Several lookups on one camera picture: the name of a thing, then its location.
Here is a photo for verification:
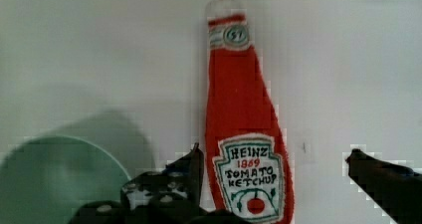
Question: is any red plush ketchup bottle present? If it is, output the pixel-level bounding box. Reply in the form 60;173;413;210
205;0;295;224

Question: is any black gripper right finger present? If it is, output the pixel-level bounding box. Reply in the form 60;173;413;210
345;148;422;224

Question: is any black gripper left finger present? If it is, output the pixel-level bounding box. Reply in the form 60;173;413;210
120;142;204;211

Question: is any green mug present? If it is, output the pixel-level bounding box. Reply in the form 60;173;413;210
0;136;129;224

